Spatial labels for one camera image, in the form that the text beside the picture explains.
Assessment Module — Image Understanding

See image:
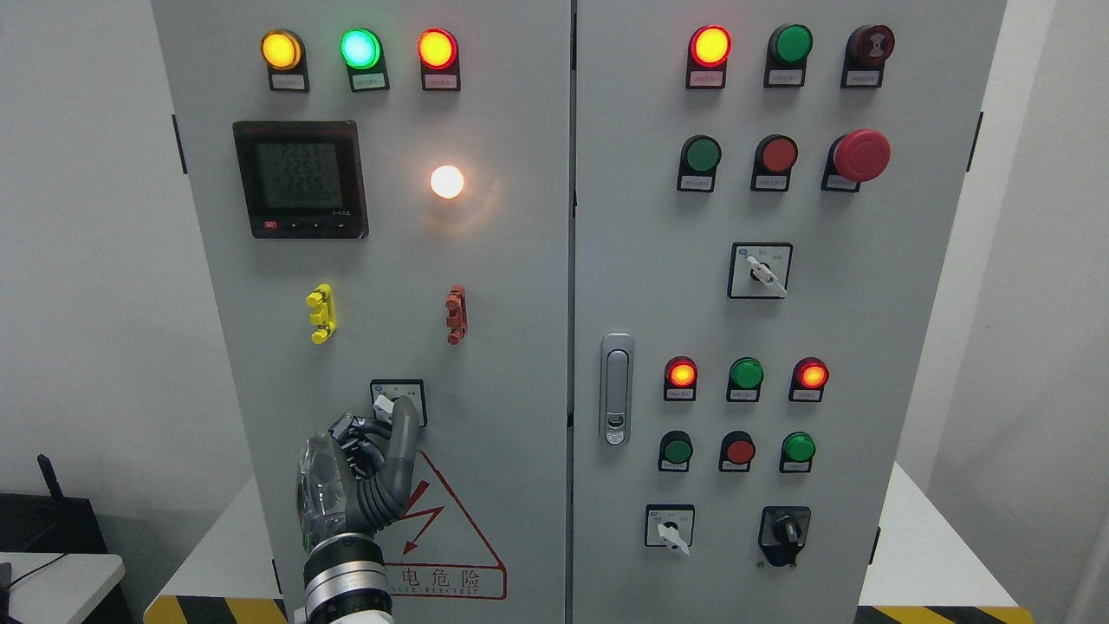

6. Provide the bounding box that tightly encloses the green lamp top right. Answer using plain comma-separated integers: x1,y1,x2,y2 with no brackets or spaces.
763,23,814,88

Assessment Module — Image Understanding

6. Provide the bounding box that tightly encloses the red lit lamp lower right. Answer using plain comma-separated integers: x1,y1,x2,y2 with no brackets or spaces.
788,358,830,403

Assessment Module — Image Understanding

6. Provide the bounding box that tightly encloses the red push button lower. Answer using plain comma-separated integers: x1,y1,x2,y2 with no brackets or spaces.
718,431,756,473

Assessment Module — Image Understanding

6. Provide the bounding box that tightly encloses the black key selector switch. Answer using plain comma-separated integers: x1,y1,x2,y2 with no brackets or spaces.
759,505,811,567

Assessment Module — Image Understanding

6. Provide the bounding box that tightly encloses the silver cabinet door handle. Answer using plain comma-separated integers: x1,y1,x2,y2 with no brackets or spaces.
599,333,634,446

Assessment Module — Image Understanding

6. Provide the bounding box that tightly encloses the red emergency stop mushroom button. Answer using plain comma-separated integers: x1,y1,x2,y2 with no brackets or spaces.
820,129,892,193

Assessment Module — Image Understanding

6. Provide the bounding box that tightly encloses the red lit lamp lower left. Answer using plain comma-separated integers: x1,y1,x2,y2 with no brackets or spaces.
663,355,698,400

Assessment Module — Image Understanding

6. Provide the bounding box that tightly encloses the green push button lower right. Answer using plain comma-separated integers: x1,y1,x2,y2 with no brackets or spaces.
779,432,817,474

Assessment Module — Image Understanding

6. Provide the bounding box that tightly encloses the white side table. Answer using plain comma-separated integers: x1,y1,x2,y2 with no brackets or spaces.
1,552,126,623

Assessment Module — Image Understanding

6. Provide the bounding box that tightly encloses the yellow terminal clip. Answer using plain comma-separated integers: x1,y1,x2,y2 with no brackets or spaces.
305,282,337,345

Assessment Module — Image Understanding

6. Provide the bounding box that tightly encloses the red terminal clip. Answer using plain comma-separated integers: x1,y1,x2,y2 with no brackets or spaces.
444,284,469,345

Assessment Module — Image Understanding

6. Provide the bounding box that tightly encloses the grey electrical control cabinet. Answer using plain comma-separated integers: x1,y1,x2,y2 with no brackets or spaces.
152,1,1006,623

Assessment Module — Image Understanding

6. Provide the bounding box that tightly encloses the black digital power meter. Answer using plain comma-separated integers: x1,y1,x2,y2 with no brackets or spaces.
232,120,372,238

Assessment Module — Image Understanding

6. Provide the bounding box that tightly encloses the white rotary switch right upper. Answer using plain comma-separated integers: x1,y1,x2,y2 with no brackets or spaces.
726,242,794,300

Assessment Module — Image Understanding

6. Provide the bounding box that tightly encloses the red lit lamp top right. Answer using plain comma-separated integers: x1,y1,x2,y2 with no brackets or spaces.
685,24,732,90

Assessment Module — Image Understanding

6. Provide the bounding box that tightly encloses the red push button upper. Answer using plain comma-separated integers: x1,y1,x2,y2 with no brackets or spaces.
749,133,798,192

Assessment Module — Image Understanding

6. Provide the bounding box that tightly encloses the green push button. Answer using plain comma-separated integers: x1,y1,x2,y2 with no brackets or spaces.
676,134,723,192
779,432,817,474
658,430,694,471

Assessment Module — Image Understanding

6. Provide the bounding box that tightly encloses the green push button upper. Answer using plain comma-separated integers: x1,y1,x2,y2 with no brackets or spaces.
676,134,723,192

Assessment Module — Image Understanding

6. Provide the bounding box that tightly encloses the red push button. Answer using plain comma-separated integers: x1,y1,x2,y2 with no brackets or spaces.
749,133,798,192
718,431,756,473

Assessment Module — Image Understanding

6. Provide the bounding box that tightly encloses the white rotary switch bottom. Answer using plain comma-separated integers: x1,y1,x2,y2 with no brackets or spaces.
643,504,696,557

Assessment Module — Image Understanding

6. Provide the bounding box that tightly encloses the green lit indicator lamp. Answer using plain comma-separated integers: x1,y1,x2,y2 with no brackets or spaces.
340,28,391,94

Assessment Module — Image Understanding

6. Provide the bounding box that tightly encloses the red electric hazard warning sticker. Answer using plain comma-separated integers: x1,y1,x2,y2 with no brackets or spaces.
377,451,508,601

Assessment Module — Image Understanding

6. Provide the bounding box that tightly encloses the white platform with hazard stripes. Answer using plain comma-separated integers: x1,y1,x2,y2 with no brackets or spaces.
143,466,1032,623

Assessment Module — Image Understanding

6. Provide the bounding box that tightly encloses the red lit indicator lamp left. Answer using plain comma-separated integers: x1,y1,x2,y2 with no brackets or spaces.
417,28,461,92

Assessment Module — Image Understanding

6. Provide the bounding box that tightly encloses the clear round light bulb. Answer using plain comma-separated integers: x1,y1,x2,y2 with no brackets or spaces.
429,165,466,200

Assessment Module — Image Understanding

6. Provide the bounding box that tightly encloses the green push button lower left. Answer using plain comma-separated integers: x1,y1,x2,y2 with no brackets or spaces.
658,430,694,471

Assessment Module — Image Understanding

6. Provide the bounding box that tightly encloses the dark red buzzer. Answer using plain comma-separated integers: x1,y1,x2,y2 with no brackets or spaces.
840,24,896,88

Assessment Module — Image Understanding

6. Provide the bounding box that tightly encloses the green lamp lower middle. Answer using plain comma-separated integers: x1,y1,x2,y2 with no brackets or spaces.
726,356,765,403

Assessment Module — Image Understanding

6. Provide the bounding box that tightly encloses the yellow indicator lamp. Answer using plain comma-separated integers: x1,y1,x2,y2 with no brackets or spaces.
260,29,311,94

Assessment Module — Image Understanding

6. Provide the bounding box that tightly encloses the black device with antenna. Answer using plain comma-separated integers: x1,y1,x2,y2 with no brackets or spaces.
1,454,108,554

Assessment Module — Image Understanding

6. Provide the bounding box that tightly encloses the white rotary selector switch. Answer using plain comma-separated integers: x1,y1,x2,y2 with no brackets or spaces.
372,379,427,429

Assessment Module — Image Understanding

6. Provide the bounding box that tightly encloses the grey robotic humanoid hand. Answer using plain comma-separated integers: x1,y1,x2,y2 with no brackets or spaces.
297,396,421,553

